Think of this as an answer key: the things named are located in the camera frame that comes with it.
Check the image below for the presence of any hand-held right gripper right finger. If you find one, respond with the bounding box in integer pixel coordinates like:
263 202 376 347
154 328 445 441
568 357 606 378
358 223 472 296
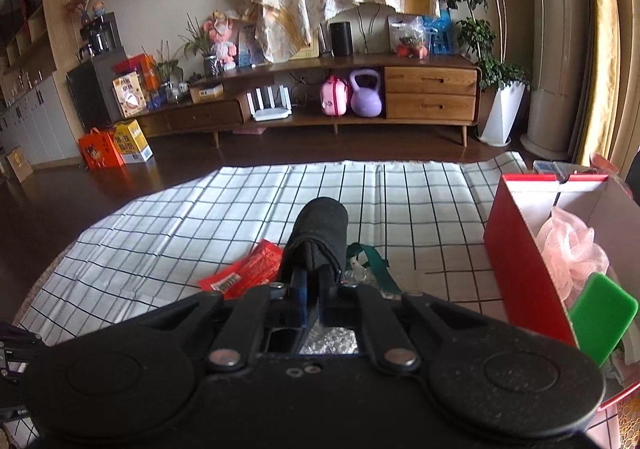
320 271 501 374

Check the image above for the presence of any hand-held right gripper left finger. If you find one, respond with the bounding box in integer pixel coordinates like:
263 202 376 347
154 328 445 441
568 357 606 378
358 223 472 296
135 268 307 372

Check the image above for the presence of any bubble wrap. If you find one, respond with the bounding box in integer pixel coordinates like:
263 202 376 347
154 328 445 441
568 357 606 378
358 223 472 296
300 269 401 355

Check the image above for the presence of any red snack packet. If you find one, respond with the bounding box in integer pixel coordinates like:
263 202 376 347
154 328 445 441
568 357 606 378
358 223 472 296
197 239 286 301

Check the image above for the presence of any white christmas print bag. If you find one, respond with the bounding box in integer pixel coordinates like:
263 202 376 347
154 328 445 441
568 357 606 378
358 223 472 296
342 243 406 300

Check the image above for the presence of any black cloth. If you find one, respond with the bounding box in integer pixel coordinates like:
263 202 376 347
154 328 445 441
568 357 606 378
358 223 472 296
281 196 349 287

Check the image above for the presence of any red cardboard box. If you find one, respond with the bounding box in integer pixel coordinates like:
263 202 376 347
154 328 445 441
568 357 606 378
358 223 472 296
482 154 640 425

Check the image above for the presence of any pink mesh bath pouf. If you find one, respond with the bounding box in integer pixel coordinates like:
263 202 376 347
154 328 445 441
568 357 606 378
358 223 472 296
537 208 611 305

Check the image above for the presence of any green sponge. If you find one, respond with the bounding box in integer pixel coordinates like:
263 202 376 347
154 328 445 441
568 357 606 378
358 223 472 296
568 273 638 367

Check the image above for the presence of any black white checkered tablecloth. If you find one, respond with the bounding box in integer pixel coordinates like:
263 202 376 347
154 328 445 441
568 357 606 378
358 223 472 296
0 159 536 449

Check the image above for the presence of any white router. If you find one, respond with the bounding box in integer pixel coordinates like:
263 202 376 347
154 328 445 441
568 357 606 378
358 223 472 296
246 85 293 122

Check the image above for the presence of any brown cardboard box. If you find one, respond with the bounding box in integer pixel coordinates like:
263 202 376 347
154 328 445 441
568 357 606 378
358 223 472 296
5 146 35 182

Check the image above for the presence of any pink toy case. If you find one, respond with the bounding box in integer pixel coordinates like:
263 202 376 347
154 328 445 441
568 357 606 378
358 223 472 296
320 75 351 117

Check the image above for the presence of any purple kettlebell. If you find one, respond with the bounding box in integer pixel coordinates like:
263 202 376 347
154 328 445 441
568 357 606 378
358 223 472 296
348 69 385 118

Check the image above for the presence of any yellow white flat box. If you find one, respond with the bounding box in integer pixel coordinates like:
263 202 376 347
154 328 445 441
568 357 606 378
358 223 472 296
190 83 225 103

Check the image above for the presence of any orange gift box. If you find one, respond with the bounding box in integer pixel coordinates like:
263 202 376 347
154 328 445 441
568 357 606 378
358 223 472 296
78 128 126 171

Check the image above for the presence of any yellow carton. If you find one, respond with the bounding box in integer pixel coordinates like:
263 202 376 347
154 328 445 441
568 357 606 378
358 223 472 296
112 119 154 164

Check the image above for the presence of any pale yellow box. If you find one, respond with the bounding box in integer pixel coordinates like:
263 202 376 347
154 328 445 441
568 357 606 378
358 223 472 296
289 42 321 61

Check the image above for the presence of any wooden tv cabinet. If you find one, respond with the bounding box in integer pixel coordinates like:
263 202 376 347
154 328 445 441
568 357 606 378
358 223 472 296
135 54 482 147

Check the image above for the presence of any plant in patterned vase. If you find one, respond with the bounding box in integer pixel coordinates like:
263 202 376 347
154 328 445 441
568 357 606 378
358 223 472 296
182 14 223 77

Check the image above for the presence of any white planter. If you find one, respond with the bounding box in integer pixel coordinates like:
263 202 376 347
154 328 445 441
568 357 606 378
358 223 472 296
480 79 527 147

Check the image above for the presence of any plant in glass vase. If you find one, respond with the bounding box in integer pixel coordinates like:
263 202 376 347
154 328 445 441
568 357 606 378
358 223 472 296
142 42 183 102

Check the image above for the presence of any black cylinder speaker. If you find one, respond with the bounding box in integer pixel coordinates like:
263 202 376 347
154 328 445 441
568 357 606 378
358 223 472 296
329 22 352 56

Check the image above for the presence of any yellow picture snack box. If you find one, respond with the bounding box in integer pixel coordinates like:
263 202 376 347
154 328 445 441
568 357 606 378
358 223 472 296
111 72 147 119

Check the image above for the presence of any pink plush doll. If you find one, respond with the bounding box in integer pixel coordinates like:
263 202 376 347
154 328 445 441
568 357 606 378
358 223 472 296
202 12 238 72

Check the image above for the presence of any clear bag of fruit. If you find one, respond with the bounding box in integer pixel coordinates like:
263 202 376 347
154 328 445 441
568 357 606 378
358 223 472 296
389 14 430 60

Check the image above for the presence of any red orange gift bag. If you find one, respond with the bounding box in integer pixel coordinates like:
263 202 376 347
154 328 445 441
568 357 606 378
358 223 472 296
114 54 157 97

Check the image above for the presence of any beige padded cushion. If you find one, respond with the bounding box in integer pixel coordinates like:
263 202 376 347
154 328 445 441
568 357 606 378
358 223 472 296
350 2 398 55

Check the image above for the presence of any dark mini fridge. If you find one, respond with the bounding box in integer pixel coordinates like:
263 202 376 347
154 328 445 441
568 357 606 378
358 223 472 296
66 45 128 127

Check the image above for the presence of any blue plastic stool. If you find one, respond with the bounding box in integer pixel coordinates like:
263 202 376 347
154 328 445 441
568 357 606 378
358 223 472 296
424 9 453 55

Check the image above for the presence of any black coffee machine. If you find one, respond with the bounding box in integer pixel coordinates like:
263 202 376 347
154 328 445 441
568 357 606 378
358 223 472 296
76 12 121 61

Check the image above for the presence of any white covered standing air conditioner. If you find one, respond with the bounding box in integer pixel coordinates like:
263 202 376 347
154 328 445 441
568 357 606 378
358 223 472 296
520 0 596 165

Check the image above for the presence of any yellow curtain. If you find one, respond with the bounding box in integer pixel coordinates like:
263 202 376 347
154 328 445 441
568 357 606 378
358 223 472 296
570 0 640 175

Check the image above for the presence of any white wooden wall cabinet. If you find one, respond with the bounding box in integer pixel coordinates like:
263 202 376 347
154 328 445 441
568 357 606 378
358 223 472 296
0 0 76 170

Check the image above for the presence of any picture frame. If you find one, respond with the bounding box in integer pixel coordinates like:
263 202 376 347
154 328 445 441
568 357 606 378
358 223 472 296
237 26 261 67

